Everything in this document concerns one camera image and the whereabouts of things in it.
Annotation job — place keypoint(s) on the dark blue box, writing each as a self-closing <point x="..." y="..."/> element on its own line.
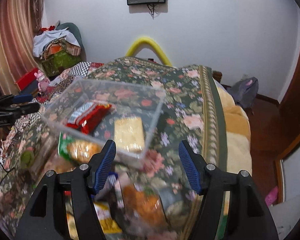
<point x="32" y="88"/>

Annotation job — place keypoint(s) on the yellow white chips bag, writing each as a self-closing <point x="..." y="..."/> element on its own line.
<point x="108" y="225"/>

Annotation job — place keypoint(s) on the patchwork checkered quilt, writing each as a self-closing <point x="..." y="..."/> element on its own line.
<point x="56" y="87"/>

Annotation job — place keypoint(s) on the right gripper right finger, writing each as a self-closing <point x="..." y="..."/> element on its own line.
<point x="248" y="215"/>

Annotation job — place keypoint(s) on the white sandwich bread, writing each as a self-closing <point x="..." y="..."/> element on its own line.
<point x="129" y="134"/>

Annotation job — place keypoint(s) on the pile of clothes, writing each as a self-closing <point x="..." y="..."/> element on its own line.
<point x="56" y="50"/>

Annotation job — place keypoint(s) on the beige blanket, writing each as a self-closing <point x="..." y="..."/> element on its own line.
<point x="238" y="133"/>

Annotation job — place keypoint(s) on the pink slipper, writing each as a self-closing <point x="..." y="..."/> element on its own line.
<point x="272" y="196"/>

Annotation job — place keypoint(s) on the wooden wardrobe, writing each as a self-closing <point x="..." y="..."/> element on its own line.
<point x="289" y="105"/>

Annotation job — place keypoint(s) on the clear plastic storage box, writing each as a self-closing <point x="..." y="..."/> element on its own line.
<point x="127" y="100"/>

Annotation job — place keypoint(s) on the green jelly cup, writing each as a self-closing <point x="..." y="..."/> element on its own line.
<point x="26" y="159"/>

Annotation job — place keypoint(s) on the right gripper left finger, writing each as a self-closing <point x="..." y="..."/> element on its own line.
<point x="45" y="214"/>

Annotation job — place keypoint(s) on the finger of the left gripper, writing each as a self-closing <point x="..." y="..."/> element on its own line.
<point x="23" y="98"/>

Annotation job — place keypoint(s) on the red snack packet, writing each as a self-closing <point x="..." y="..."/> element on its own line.
<point x="87" y="117"/>

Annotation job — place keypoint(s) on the grey backpack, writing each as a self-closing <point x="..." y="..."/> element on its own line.
<point x="246" y="93"/>

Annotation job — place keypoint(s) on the yellow foam bed rail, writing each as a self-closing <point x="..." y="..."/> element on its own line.
<point x="147" y="43"/>

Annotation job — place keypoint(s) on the clear bag golden puffs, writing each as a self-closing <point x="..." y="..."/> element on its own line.
<point x="143" y="208"/>

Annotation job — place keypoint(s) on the green floral bedspread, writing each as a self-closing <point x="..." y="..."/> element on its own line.
<point x="191" y="111"/>

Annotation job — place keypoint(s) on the striped brown curtain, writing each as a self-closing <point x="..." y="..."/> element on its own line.
<point x="20" y="22"/>

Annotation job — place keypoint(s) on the grey chair back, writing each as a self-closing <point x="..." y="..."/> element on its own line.
<point x="75" y="31"/>

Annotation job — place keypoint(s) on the red box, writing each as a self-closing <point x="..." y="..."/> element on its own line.
<point x="26" y="79"/>

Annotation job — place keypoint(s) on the pink pig toy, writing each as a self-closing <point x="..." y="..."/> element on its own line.
<point x="43" y="81"/>

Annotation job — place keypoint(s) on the clear bag of cookies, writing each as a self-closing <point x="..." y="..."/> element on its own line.
<point x="76" y="150"/>

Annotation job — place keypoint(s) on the blue snack bag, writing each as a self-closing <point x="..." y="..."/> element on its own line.
<point x="111" y="185"/>

